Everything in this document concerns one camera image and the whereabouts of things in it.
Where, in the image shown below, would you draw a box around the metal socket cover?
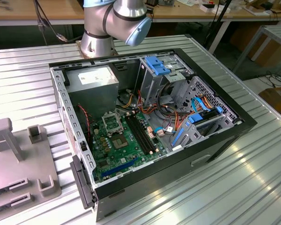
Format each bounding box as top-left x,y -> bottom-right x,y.
102,111 -> 123,137

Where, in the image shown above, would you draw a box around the CPU socket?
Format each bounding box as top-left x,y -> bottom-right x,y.
110,133 -> 131,151

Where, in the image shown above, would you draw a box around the black RAM slot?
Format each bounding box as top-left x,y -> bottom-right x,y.
128,113 -> 153,152
133,112 -> 159,150
125,114 -> 150,153
131,113 -> 156,151

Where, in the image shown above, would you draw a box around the silver optical drive cage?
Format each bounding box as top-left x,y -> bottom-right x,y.
139,53 -> 194,106

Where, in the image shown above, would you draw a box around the blue plastic drive latch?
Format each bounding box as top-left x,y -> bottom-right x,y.
144,55 -> 170,76

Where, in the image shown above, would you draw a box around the blue disk carrier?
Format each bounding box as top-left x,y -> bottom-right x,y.
188,106 -> 223,125

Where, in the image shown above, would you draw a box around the green motherboard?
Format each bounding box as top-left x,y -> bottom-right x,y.
88,110 -> 169,184

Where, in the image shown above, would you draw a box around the blue expansion slot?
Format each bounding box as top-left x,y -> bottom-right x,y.
101,157 -> 139,178

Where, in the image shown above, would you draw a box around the grey power supply unit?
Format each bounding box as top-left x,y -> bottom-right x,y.
65,65 -> 120,122

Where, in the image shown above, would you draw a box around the silver perforated disk bay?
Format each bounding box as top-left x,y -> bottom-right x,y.
175,76 -> 243,150

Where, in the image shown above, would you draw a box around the black open PC case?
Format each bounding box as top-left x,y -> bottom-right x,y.
48,48 -> 258,222

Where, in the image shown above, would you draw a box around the black card retention latch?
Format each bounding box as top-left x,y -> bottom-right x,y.
69,154 -> 96,210

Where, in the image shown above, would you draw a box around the black tripod stand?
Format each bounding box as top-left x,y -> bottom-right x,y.
206,0 -> 233,47

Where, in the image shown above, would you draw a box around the grey parts rack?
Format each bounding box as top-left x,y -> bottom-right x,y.
0,118 -> 63,221

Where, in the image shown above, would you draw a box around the white black flat box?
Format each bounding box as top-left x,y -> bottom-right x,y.
200,2 -> 230,14

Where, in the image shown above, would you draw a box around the long wooden desk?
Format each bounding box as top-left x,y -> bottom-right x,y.
0,0 -> 281,56

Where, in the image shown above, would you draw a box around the yellow black power wires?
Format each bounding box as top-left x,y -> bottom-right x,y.
117,92 -> 135,108

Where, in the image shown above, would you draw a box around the black wire bundle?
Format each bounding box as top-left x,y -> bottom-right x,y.
157,81 -> 177,111

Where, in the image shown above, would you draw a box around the orange red power wires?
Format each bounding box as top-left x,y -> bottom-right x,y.
137,90 -> 192,132

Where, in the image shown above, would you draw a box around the blue plastic bay rail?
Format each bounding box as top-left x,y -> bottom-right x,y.
171,126 -> 191,148

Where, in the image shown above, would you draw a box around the blue flat data wire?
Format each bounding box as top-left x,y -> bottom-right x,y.
191,97 -> 213,113

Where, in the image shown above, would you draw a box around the red black fan wire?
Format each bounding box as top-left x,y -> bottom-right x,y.
77,104 -> 93,144

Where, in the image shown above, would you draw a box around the orange disk power wire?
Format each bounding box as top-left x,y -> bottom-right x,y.
200,94 -> 213,111

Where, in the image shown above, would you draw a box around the brown square base plate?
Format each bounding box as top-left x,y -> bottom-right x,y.
75,39 -> 119,59

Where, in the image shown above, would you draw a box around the thin cable with metal plug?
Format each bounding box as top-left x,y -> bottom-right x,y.
34,0 -> 68,44

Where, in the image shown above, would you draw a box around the grey metal frame table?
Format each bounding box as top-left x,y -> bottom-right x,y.
233,24 -> 281,75

